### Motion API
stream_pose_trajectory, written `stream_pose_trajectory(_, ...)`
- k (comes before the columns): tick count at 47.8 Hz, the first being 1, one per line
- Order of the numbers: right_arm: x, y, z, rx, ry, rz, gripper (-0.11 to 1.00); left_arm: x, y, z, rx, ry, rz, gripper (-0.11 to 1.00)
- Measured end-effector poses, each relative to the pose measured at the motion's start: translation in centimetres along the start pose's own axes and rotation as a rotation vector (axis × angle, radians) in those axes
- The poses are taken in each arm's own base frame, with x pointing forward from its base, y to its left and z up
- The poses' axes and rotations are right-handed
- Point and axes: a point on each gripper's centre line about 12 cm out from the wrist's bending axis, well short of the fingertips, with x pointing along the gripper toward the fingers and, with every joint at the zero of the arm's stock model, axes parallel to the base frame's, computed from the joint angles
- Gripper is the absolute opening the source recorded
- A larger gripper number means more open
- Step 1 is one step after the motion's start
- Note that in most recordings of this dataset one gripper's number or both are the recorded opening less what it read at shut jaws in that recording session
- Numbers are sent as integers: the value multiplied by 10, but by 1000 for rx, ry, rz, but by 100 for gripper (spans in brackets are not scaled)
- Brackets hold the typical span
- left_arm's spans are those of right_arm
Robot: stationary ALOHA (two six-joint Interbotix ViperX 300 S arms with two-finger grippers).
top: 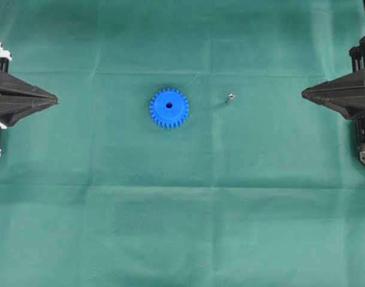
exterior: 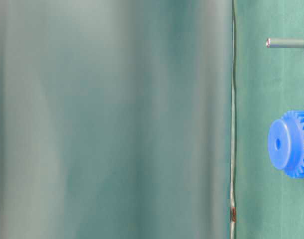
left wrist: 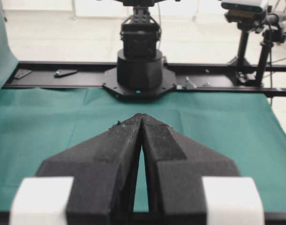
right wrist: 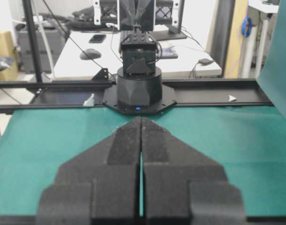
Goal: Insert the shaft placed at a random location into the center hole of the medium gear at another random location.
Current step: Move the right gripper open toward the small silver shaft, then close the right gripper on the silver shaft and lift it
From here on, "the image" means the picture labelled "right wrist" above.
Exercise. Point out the white office desk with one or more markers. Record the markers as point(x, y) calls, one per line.
point(134, 55)

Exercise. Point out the blue tape roll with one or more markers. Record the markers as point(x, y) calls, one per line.
point(246, 27)

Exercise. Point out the black smartphone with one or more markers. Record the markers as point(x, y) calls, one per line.
point(97, 38)

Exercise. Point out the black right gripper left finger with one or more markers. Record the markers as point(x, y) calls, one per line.
point(99, 186)

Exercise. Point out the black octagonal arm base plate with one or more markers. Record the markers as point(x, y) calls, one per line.
point(139, 102)

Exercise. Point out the cardboard box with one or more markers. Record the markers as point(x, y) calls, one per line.
point(7, 50)

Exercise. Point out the black aluminium frame rail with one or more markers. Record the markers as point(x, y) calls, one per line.
point(180, 93)

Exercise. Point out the black vertical frame post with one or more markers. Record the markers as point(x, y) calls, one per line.
point(27, 7)

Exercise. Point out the black monitor stand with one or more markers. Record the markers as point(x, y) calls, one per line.
point(172, 33)

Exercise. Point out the black computer mouse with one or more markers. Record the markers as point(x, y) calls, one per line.
point(89, 54)

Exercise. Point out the grey filing cabinet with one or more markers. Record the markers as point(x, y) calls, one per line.
point(56, 43)

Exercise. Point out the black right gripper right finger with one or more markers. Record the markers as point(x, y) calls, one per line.
point(183, 186)

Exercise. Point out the green table cloth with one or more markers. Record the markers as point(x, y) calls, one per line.
point(250, 142)

